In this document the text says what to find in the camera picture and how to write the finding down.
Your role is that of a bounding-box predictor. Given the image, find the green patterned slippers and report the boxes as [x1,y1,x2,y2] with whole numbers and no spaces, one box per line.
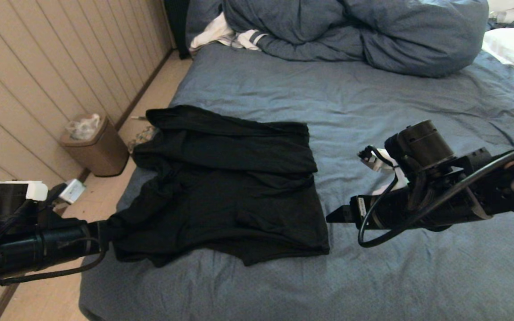
[128,127,156,153]

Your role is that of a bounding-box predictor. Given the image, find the blue bed sheet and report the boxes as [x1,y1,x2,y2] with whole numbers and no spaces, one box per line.
[79,40,514,321]

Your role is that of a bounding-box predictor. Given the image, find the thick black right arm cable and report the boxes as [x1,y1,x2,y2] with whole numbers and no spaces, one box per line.
[357,138,514,248]

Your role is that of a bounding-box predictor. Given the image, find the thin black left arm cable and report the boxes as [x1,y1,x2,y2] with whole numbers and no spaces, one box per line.
[0,250,108,287]

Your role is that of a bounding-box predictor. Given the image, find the black left camera bracket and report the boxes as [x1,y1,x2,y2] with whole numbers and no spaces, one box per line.
[43,183,68,219]

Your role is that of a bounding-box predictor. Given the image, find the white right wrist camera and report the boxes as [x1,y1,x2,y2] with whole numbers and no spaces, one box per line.
[357,146,411,197]

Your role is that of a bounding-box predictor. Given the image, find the white striped garment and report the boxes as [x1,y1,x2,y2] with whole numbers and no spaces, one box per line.
[189,11,267,50]

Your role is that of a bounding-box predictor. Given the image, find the crumpled blue duvet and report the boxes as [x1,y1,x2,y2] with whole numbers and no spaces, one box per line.
[186,0,490,77]

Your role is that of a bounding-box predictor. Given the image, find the black bedside furniture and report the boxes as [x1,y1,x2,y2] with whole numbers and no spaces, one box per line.
[164,0,191,58]

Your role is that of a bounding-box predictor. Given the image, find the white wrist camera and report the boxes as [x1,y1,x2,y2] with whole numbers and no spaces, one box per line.
[357,146,411,197]
[59,178,87,205]

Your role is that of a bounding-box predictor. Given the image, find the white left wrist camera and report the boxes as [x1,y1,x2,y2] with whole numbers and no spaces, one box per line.
[59,178,87,205]

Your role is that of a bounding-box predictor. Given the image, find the black printed t-shirt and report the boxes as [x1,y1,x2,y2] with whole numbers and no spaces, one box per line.
[112,105,330,268]

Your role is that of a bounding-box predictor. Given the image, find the bronze trash bin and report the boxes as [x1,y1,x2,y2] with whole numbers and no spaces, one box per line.
[59,114,129,177]

